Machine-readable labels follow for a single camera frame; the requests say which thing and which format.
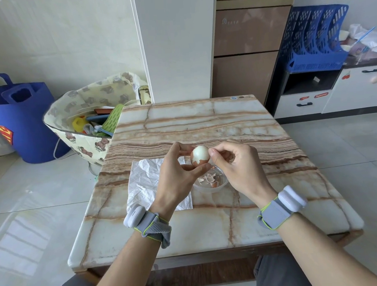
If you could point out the grey wristband with white tracker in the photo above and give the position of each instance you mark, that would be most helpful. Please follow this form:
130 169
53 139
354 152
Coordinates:
281 210
149 226

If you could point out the brown two-door cabinet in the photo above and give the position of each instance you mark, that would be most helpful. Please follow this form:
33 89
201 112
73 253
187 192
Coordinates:
249 46

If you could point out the cream bear-print storage bag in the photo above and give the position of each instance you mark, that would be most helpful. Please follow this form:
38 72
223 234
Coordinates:
89 148

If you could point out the brown eggshell pieces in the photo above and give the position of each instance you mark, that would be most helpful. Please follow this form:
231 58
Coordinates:
210 179

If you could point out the person's right forearm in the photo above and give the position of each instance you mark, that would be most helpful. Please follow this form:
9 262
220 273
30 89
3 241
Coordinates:
318 254

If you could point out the person's right hand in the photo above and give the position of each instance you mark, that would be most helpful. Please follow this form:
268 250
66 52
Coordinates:
242 169

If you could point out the crumpled white paper towel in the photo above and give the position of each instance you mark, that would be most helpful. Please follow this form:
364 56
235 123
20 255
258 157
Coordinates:
146 179

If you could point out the person's right thumb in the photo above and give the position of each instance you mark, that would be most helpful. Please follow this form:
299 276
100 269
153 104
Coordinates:
216 160

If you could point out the partly peeled boiled egg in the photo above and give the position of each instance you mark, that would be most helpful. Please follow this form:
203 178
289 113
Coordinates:
199 155

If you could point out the white plastic bag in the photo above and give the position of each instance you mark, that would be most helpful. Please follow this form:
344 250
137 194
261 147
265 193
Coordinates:
372 38

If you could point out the clear glass bowl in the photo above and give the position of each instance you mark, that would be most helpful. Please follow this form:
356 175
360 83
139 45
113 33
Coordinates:
222 182

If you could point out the black and white low cabinet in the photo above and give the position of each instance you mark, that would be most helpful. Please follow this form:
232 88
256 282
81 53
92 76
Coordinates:
333 99

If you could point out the red rectangular sticker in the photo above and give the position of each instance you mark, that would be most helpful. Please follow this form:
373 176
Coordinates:
321 95
304 98

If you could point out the person's left thumb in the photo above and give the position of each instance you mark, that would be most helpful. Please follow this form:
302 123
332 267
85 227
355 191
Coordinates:
200 171

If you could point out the person's left hand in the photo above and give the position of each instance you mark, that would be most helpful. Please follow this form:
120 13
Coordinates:
171 181

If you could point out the blue plastic file rack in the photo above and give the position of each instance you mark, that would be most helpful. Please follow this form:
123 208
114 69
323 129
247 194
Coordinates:
316 38

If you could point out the green perforated plastic toy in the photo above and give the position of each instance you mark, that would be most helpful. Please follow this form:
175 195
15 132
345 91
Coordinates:
113 118

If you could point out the thin blue stick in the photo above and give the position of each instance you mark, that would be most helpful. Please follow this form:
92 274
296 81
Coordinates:
366 35

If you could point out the yellow plastic toy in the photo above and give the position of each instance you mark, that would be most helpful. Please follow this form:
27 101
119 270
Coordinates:
79 123

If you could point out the brown wooden table frame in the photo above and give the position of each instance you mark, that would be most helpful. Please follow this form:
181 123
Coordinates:
200 271

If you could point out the person's left forearm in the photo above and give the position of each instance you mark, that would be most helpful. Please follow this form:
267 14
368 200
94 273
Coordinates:
126 268

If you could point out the white tall cabinet panel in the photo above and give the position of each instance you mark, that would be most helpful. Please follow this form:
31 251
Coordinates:
178 42

